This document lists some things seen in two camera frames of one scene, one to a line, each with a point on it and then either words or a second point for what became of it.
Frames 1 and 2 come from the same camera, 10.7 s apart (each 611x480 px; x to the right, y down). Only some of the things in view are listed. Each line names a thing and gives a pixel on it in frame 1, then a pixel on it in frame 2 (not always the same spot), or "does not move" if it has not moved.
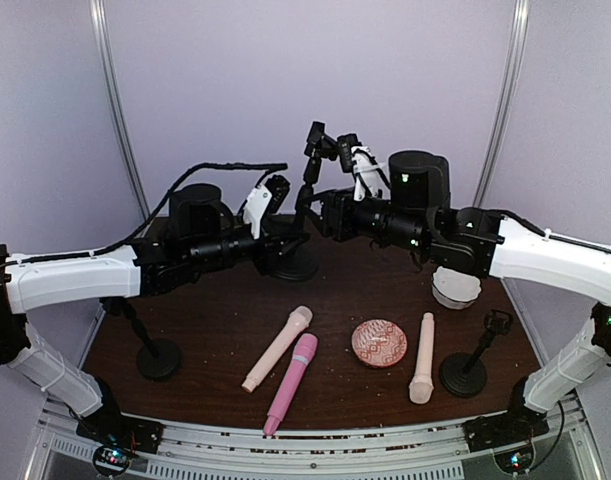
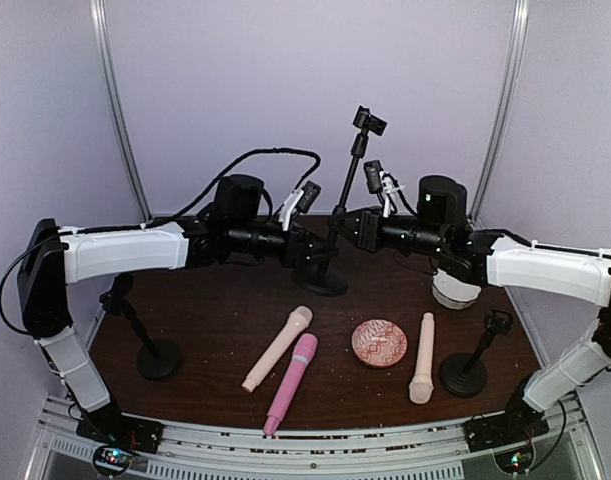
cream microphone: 297,322 does not move
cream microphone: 422,386 does not move
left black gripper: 264,246 to 295,245
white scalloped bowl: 454,289 does not move
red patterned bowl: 379,342 does not move
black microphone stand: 300,262 to 322,281
